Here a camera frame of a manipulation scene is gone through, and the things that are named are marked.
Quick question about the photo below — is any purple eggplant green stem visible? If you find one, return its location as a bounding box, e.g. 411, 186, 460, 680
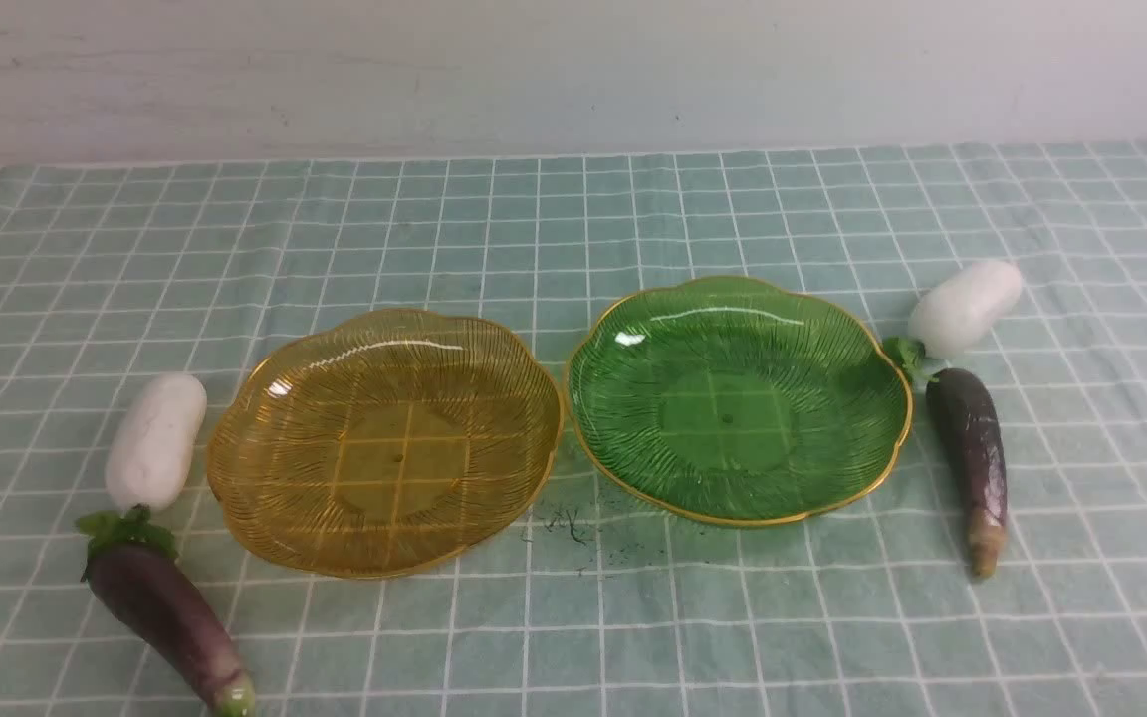
83, 541, 256, 716

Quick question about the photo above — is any purple eggplant brown stem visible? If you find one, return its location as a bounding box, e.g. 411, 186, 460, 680
924, 367, 1008, 580

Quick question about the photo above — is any white radish with leaves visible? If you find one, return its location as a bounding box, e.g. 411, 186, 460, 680
76, 372, 208, 559

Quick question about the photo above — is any amber plastic plate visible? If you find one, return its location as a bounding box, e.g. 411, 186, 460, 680
205, 307, 564, 580

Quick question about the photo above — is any green plastic plate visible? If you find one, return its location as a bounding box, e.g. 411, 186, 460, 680
564, 276, 914, 528

